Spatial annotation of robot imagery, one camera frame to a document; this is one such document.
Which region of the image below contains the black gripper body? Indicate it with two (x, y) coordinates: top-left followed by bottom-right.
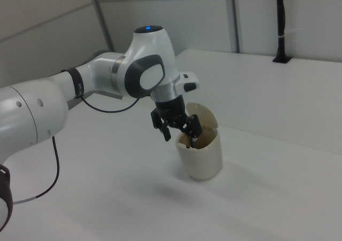
(153, 95), (188, 122)

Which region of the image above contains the small white trash can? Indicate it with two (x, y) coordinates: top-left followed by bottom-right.
(175, 102), (223, 182)

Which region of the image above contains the black pole with base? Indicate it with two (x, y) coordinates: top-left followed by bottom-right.
(272, 0), (292, 64)

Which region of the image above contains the black cable strap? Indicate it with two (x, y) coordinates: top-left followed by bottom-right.
(60, 67), (86, 99)
(0, 164), (14, 227)

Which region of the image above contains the grey partition post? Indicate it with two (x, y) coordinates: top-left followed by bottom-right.
(223, 0), (244, 53)
(87, 0), (116, 52)

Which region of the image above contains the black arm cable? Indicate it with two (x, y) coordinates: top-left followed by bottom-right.
(13, 93), (141, 205)

